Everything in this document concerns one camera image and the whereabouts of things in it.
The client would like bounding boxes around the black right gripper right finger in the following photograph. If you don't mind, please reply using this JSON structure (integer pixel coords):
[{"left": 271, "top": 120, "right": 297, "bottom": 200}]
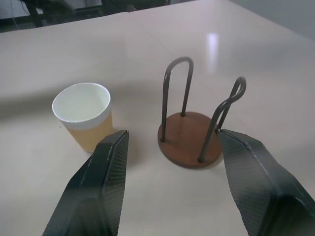
[{"left": 217, "top": 128, "right": 315, "bottom": 236}]

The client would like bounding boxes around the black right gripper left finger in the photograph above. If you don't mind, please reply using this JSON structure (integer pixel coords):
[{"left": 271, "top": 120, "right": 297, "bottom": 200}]
[{"left": 41, "top": 129, "right": 130, "bottom": 236}]

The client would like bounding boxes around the tan paper cup white rim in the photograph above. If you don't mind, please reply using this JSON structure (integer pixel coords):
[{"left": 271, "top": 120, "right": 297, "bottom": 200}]
[{"left": 52, "top": 82, "right": 114, "bottom": 153}]

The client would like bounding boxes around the dark office chair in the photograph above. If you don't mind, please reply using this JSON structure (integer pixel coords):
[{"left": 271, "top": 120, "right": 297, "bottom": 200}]
[{"left": 21, "top": 0, "right": 138, "bottom": 28}]

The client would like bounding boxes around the wooden base metal loop holder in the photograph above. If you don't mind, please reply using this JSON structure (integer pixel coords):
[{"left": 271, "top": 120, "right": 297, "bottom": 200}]
[{"left": 157, "top": 57, "right": 247, "bottom": 169}]

